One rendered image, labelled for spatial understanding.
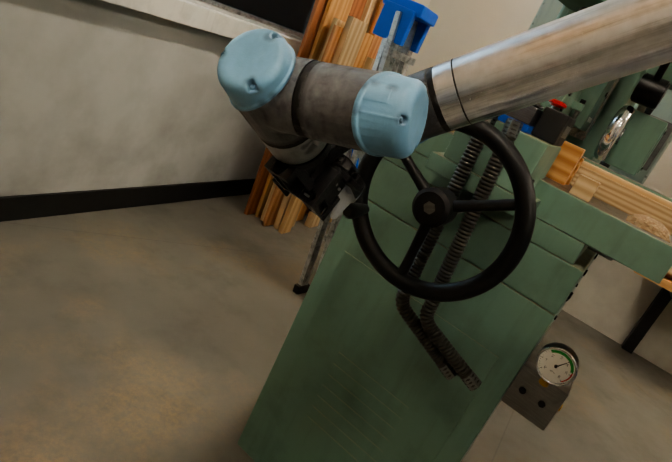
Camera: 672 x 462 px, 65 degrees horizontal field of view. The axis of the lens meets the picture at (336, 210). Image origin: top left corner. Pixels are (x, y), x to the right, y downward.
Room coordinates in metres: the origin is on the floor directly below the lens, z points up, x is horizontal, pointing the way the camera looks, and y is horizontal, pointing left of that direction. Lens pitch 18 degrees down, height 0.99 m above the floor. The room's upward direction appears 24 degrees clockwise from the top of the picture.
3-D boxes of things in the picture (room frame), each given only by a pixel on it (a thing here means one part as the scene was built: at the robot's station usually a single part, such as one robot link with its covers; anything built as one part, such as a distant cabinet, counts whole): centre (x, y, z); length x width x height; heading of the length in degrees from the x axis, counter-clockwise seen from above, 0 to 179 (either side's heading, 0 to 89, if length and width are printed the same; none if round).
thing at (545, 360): (0.77, -0.43, 0.65); 0.06 x 0.04 x 0.08; 64
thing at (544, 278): (1.19, -0.34, 0.76); 0.57 x 0.45 x 0.09; 154
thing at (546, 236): (1.02, -0.26, 0.82); 0.40 x 0.21 x 0.04; 64
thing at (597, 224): (0.97, -0.25, 0.87); 0.61 x 0.30 x 0.06; 64
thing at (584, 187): (0.89, -0.36, 0.92); 0.03 x 0.03 x 0.03; 65
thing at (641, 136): (1.17, -0.51, 1.02); 0.09 x 0.07 x 0.12; 64
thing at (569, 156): (1.01, -0.25, 0.94); 0.23 x 0.02 x 0.07; 64
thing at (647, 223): (0.88, -0.48, 0.91); 0.10 x 0.07 x 0.02; 154
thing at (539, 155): (0.90, -0.21, 0.91); 0.15 x 0.14 x 0.09; 64
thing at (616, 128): (1.14, -0.46, 1.02); 0.12 x 0.03 x 0.12; 154
